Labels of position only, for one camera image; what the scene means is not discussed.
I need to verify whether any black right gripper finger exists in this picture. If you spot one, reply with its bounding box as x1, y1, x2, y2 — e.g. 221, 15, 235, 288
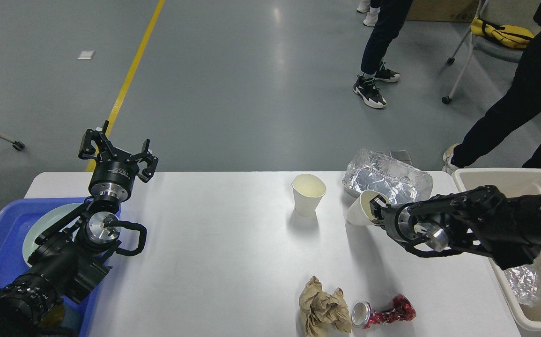
369, 194, 390, 226

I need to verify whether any white paper cup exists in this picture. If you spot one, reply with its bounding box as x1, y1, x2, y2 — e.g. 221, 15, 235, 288
291, 174, 326, 216

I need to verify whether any aluminium foil tray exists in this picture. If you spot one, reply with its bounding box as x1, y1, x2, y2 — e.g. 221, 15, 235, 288
504, 261, 541, 308

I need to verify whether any yellow bag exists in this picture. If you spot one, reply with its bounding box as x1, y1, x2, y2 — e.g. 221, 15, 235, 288
471, 17, 534, 50

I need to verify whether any teal mug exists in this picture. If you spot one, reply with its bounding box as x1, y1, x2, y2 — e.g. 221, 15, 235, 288
38, 301, 83, 336

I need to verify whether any crumpled brown paper ball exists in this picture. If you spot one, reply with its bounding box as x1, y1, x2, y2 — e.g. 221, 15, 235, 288
298, 276, 353, 337

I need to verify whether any person in black at right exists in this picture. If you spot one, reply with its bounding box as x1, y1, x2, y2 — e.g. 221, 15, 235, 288
442, 2, 541, 174

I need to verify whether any foil sheet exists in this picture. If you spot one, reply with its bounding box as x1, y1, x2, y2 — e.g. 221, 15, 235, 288
342, 148, 434, 204

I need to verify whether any crushed red can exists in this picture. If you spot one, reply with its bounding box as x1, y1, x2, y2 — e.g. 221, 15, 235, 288
351, 293, 417, 329

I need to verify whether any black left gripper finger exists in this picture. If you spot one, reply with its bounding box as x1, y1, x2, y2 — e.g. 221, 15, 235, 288
78, 120, 119, 163
127, 139, 159, 183

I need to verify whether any person in white sneakers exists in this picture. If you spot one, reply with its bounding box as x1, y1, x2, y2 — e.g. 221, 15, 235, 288
356, 0, 382, 27

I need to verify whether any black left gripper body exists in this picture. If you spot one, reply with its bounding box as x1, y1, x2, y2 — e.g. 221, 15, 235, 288
89, 161, 135, 201

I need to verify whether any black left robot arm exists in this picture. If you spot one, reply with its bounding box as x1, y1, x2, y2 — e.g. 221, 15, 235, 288
0, 121, 159, 337

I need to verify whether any right metal floor plate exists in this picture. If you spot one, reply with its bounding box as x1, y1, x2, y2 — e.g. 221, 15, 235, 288
389, 151, 413, 166

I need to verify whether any person in dark jeans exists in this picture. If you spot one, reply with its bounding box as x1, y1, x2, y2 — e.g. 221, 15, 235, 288
352, 0, 412, 109

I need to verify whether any blue plastic tray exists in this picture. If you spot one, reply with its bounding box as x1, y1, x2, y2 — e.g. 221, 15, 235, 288
0, 198, 98, 337

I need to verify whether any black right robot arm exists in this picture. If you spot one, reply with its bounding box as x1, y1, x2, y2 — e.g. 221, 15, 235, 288
363, 185, 541, 270

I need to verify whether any cardboard box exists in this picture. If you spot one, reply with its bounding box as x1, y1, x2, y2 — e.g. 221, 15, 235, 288
407, 0, 479, 23

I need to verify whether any grey wheeled chair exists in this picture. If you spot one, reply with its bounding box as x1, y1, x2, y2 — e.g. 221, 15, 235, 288
441, 0, 540, 105

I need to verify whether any beige plastic bin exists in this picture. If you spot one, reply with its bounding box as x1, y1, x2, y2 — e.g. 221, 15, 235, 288
452, 168, 541, 337

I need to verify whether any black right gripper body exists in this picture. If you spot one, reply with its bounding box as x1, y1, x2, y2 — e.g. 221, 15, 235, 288
381, 204, 414, 242

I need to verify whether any white paper bowl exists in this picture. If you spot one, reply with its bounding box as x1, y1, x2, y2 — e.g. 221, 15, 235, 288
347, 190, 392, 226

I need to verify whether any grey caster leg at left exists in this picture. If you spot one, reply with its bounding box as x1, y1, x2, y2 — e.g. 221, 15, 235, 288
0, 132, 25, 151

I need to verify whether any green plate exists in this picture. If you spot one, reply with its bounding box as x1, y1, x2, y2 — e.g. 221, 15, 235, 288
22, 203, 80, 267

